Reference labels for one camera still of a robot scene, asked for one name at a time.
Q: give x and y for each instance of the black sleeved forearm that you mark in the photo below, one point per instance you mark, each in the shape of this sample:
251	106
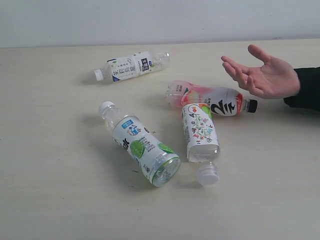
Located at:
308	96

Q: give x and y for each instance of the pink peach soda bottle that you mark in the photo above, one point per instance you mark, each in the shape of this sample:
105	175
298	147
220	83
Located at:
221	101

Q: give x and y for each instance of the white label tea bottle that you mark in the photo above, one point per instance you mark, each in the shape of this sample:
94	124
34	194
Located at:
132	66

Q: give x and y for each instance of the person's open hand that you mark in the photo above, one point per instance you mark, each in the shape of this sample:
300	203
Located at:
275	79

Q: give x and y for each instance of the lime label water bottle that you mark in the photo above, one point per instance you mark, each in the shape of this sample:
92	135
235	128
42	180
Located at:
157	161

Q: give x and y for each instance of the floral label clear bottle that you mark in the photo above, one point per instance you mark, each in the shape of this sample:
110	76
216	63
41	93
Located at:
202	145

